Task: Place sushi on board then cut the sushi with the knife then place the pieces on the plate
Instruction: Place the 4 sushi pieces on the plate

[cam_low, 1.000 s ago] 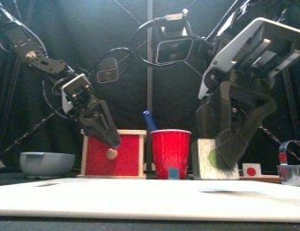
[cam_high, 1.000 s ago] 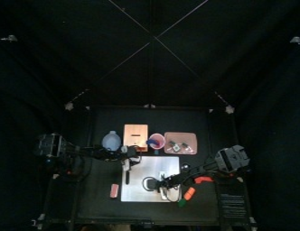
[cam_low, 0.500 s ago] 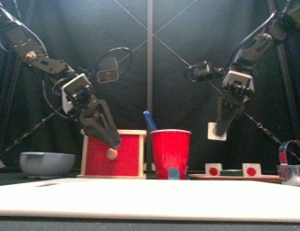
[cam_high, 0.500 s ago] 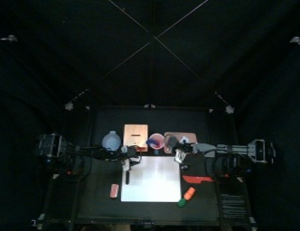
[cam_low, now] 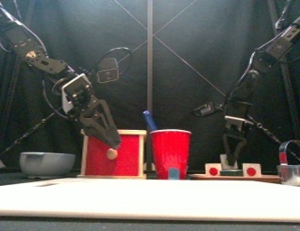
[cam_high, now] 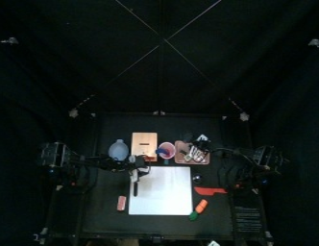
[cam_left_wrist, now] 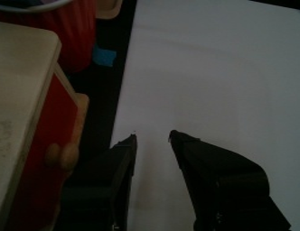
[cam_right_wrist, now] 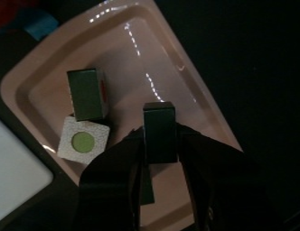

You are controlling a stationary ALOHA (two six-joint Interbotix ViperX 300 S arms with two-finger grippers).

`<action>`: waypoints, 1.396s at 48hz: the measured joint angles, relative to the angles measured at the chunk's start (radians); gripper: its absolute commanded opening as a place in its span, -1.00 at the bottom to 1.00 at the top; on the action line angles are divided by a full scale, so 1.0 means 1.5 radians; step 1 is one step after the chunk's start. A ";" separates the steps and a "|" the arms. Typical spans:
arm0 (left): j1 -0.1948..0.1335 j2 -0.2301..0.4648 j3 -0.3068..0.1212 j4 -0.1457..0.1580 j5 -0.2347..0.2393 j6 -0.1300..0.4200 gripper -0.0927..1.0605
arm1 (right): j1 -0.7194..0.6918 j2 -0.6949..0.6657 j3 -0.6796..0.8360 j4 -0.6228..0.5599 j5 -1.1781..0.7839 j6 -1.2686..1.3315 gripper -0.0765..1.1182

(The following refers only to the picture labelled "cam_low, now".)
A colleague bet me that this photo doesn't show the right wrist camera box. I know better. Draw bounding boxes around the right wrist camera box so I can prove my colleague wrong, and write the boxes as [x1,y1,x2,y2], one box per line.
[192,102,219,118]

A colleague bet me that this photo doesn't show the wooden box with red drawer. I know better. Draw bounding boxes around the wooden box with red drawer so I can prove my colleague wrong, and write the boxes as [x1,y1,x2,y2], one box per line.
[77,129,149,180]

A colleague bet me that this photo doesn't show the blue tool in cup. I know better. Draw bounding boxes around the blue tool in cup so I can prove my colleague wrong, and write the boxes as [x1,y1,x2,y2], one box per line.
[142,110,160,133]

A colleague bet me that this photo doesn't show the white cutting board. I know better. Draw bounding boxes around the white cutting board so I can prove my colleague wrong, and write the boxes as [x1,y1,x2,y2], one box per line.
[0,177,300,224]

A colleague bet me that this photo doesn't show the thin diagonal brace wire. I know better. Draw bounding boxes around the thin diagonal brace wire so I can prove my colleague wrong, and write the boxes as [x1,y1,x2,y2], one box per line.
[116,0,199,65]
[113,0,231,97]

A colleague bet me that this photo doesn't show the red plastic cup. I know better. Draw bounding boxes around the red plastic cup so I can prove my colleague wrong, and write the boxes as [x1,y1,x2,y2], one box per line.
[149,129,193,180]

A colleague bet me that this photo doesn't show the grey vertical frame pole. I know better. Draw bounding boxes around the grey vertical frame pole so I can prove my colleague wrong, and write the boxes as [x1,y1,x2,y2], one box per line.
[146,0,154,173]

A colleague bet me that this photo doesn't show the metal measuring cup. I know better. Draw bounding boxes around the metal measuring cup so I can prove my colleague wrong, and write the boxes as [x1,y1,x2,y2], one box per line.
[277,139,300,187]

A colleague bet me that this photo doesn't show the brown wooden plate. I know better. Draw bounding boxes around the brown wooden plate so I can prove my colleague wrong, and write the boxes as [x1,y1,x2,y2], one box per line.
[188,173,283,184]

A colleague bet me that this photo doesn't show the blue tape strip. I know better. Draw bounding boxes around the blue tape strip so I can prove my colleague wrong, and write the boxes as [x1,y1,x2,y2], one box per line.
[169,167,181,180]

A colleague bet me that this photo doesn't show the pale grey bowl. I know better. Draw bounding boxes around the pale grey bowl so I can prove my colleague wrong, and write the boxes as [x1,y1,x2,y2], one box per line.
[19,152,77,180]

